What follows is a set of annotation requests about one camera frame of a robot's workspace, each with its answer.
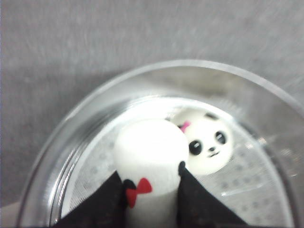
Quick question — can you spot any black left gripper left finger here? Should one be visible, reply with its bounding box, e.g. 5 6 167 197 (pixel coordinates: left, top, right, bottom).
54 172 126 228

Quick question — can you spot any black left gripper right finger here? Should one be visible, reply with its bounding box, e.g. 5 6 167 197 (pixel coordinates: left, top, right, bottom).
177 161 249 228

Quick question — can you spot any white panda bun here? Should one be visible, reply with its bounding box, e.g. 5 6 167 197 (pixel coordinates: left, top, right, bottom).
113 119 188 228
171 109 234 175

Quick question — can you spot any stainless steel steamer pot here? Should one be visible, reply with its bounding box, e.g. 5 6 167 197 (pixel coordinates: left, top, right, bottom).
16 60 304 228

